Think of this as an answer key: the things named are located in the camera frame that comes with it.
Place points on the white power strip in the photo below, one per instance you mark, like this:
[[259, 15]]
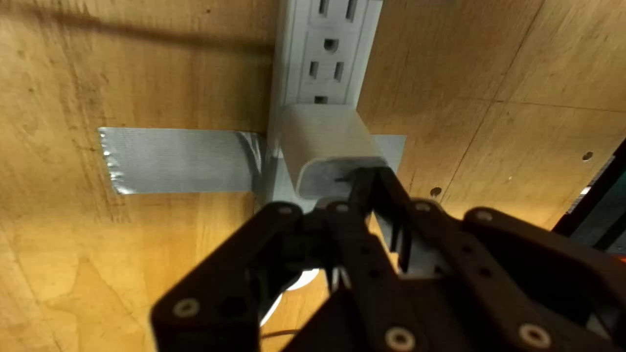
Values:
[[322, 56]]

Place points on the grey tape strip near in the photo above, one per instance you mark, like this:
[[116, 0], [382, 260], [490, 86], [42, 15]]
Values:
[[191, 160]]

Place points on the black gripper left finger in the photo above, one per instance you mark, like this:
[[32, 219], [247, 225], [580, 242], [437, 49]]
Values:
[[351, 246]]

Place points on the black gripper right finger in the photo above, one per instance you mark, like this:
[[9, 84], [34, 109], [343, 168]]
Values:
[[402, 221]]

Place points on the white charger head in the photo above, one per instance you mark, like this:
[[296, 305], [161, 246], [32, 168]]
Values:
[[324, 144]]

